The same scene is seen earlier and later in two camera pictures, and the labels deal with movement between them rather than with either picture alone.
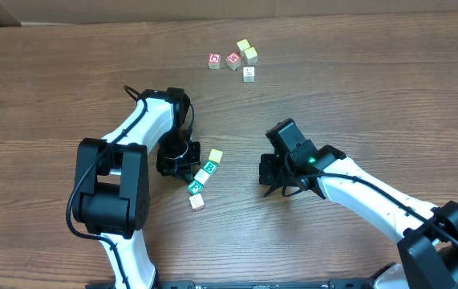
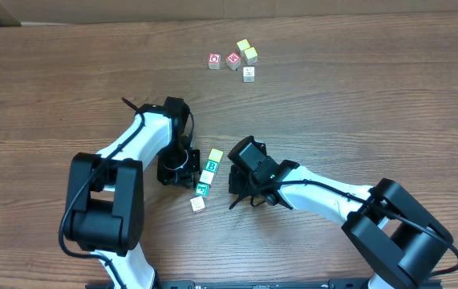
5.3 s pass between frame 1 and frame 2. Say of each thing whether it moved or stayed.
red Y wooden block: stayed
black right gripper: moved
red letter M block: stayed
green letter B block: stayed
